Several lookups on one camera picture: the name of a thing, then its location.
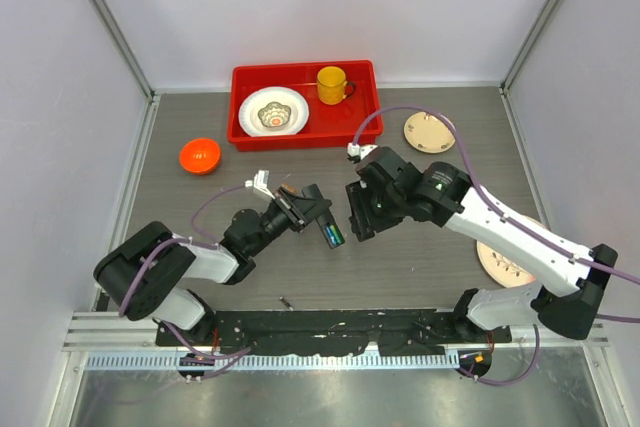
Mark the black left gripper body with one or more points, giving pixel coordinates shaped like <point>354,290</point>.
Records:
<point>288,211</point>

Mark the green yellow battery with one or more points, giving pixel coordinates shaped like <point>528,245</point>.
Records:
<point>336,233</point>

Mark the red plastic tray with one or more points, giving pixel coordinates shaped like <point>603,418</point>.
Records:
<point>311,124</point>

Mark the white paper plate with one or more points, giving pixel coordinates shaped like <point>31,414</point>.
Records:
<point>247,114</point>

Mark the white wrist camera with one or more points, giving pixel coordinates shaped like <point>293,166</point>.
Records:
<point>356,153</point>
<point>259,185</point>

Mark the white slotted cable duct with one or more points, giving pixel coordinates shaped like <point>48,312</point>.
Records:
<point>184,362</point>

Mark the small patterned bowl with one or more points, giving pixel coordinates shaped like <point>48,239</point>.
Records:
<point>274,115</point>

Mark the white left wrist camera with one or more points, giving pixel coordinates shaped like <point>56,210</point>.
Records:
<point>259,185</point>

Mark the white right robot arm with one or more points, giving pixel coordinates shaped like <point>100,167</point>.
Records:
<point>569,279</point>

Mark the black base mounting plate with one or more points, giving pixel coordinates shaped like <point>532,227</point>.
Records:
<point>337,333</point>

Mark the yellow mug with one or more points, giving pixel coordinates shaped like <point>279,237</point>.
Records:
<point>333,86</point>

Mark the black remote control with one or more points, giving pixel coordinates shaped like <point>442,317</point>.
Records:
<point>313,192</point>

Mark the orange plastic bowl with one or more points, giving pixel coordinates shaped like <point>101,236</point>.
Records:
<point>200,156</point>

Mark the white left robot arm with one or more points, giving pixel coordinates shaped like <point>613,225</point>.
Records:
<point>143,274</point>

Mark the dark battery near base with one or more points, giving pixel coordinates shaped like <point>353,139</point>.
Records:
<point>286,303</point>

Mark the pink plate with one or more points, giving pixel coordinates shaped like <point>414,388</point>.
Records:
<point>502,270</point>

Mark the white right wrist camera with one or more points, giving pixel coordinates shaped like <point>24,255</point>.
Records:
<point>356,153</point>

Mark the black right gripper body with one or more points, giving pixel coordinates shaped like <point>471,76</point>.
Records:
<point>375,211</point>

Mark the blue battery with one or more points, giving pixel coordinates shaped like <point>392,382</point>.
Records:
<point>332,239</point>

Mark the beige floral plate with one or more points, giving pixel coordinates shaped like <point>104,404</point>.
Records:
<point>427,134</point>

